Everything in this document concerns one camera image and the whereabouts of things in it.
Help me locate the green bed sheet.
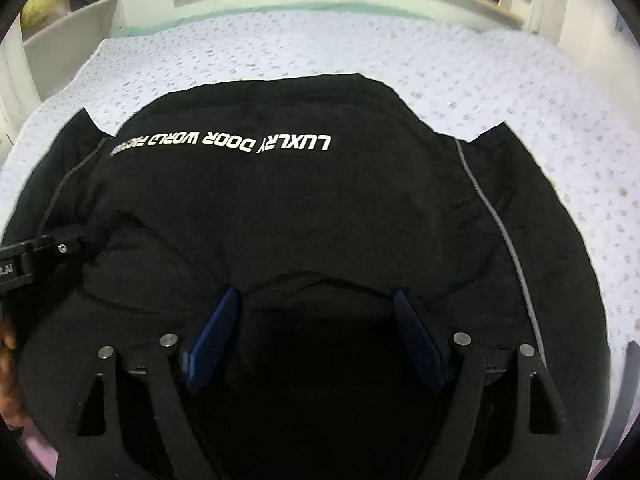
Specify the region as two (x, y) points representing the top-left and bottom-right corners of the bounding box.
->
(109, 0), (482, 39)

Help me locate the white floral quilted bedspread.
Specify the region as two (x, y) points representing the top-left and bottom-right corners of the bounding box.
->
(1, 10), (639, 479)

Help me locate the black jacket white lettering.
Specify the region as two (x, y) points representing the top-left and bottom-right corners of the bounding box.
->
(1, 75), (610, 479)

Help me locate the white wall bookshelf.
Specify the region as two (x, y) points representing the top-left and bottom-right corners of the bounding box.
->
(1, 0), (119, 159)

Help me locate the person's left hand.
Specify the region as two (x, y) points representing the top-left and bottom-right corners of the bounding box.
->
(0, 316), (29, 428)

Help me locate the yellow globe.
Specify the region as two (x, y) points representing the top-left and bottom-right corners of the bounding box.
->
(21, 0), (58, 29)

